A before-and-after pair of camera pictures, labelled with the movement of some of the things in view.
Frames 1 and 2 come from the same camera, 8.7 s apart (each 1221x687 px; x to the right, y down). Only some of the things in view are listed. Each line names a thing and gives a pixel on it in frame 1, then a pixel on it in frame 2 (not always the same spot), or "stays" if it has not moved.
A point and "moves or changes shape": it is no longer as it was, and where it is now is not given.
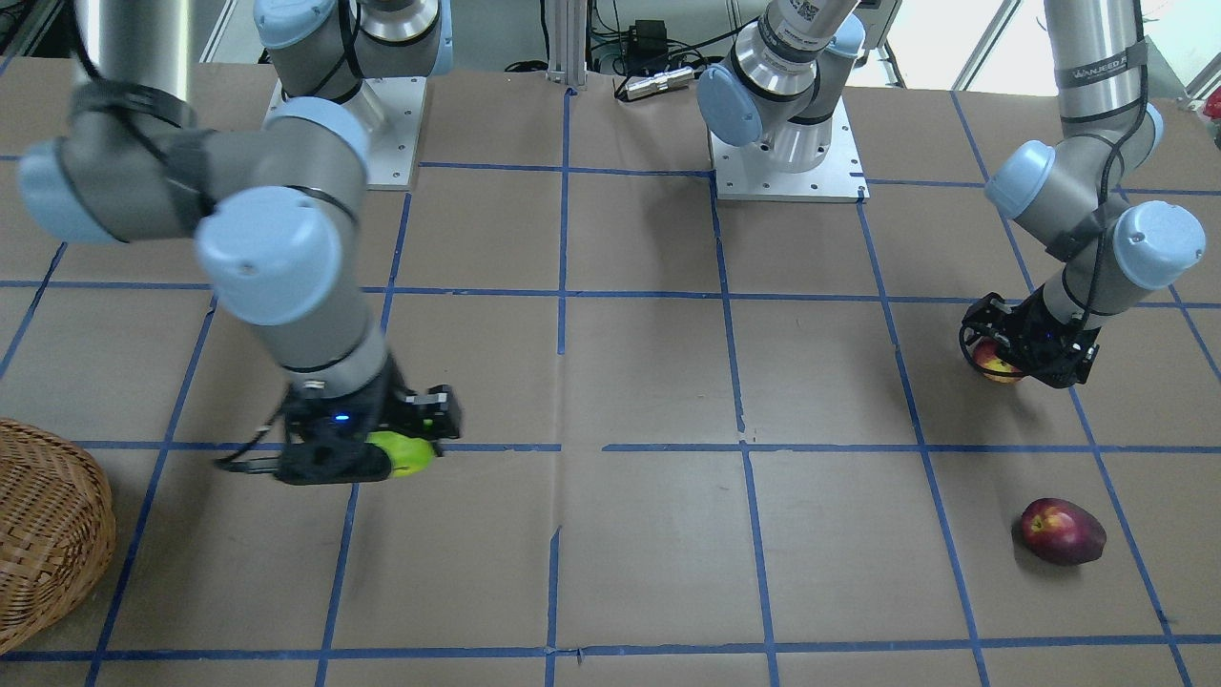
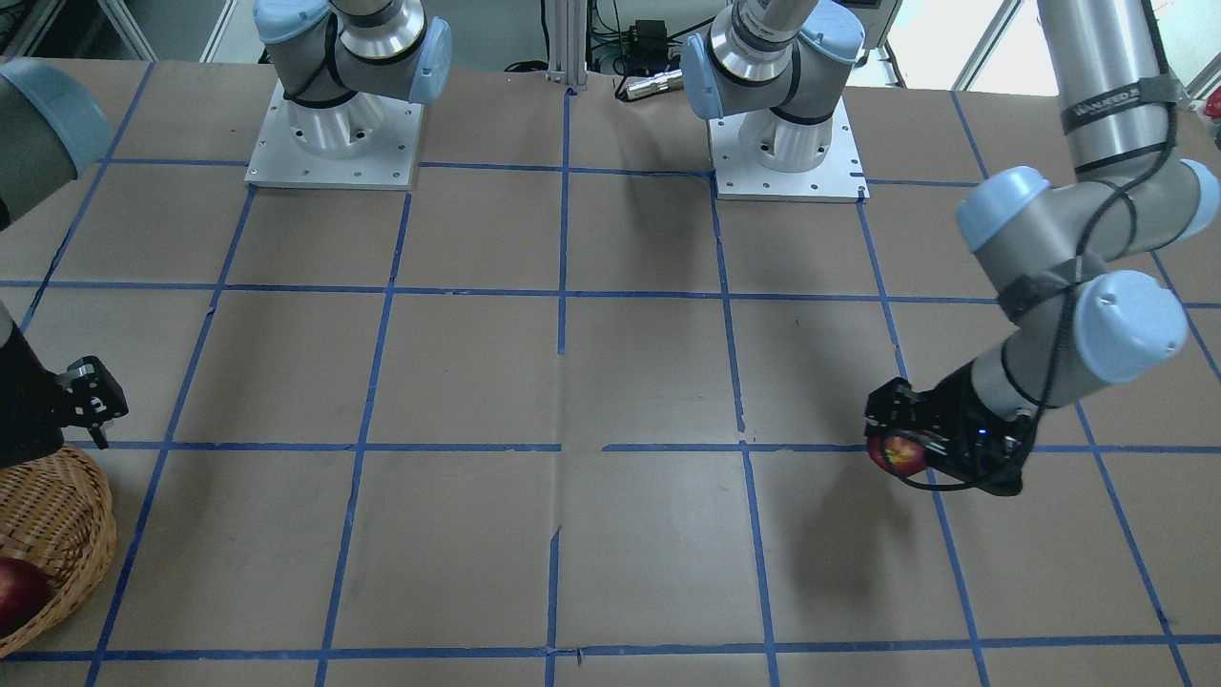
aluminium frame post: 568,42 stays
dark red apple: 1062,531 → 902,454
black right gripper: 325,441 → 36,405
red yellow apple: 984,351 moves or changes shape
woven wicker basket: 57,530 stays
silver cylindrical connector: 659,82 stays
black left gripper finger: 984,318 → 890,407
